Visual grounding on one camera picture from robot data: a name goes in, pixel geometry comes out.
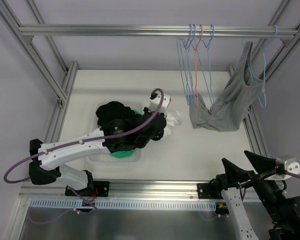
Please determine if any white tank top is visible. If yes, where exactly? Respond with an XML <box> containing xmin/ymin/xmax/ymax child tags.
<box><xmin>157</xmin><ymin>110</ymin><xmax>183</xmax><ymax>140</ymax></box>

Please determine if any green tank top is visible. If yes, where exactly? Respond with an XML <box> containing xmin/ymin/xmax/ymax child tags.
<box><xmin>111</xmin><ymin>105</ymin><xmax>140</xmax><ymax>159</ymax></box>

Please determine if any black tank top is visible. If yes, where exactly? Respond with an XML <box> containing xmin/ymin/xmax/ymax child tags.
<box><xmin>95</xmin><ymin>101</ymin><xmax>142</xmax><ymax>132</ymax></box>

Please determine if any blue wire hanger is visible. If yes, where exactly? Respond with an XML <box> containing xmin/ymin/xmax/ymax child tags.
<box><xmin>176</xmin><ymin>25</ymin><xmax>190</xmax><ymax>106</ymax></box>
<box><xmin>183</xmin><ymin>24</ymin><xmax>197</xmax><ymax>104</ymax></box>

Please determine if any pink wire hanger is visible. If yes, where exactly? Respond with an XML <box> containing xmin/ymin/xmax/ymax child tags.
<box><xmin>191</xmin><ymin>24</ymin><xmax>204</xmax><ymax>106</ymax></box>

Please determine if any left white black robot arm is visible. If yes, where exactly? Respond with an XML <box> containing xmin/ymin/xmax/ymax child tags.
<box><xmin>28</xmin><ymin>108</ymin><xmax>168</xmax><ymax>196</ymax></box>

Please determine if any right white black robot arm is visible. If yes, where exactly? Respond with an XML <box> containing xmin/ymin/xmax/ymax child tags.
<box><xmin>209</xmin><ymin>150</ymin><xmax>300</xmax><ymax>240</ymax></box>

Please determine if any dark grey tank top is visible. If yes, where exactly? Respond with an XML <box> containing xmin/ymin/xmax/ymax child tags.
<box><xmin>189</xmin><ymin>41</ymin><xmax>266</xmax><ymax>132</ymax></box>

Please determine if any white plastic basket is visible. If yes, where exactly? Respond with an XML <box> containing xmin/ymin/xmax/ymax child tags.
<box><xmin>84</xmin><ymin>101</ymin><xmax>143</xmax><ymax>171</ymax></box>

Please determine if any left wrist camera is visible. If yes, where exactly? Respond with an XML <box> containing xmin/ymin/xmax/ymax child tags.
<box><xmin>148</xmin><ymin>92</ymin><xmax>171</xmax><ymax>114</ymax></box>

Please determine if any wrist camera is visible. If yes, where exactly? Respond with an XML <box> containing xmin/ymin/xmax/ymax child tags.
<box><xmin>266</xmin><ymin>155</ymin><xmax>300</xmax><ymax>181</ymax></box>
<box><xmin>148</xmin><ymin>92</ymin><xmax>171</xmax><ymax>114</ymax></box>

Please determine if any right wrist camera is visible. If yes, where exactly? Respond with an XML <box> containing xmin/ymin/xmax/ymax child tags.
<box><xmin>266</xmin><ymin>155</ymin><xmax>300</xmax><ymax>181</ymax></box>

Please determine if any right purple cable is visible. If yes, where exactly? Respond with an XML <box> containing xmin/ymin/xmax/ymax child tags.
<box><xmin>286</xmin><ymin>171</ymin><xmax>300</xmax><ymax>183</ymax></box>

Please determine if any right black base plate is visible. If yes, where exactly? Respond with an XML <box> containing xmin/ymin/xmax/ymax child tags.
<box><xmin>196</xmin><ymin>182</ymin><xmax>223</xmax><ymax>199</ymax></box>

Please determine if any aluminium front rail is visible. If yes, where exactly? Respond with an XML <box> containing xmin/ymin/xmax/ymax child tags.
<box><xmin>19</xmin><ymin>179</ymin><xmax>209</xmax><ymax>201</ymax></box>

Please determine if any aluminium hanging rail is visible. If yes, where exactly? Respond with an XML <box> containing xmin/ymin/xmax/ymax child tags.
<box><xmin>19</xmin><ymin>24</ymin><xmax>298</xmax><ymax>40</ymax></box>

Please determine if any white slotted cable duct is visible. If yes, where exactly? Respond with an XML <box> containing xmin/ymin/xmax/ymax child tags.
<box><xmin>29</xmin><ymin>198</ymin><xmax>217</xmax><ymax>212</ymax></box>

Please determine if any left aluminium frame post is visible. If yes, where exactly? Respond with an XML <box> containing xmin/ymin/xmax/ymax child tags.
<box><xmin>0</xmin><ymin>0</ymin><xmax>79</xmax><ymax>143</ymax></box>

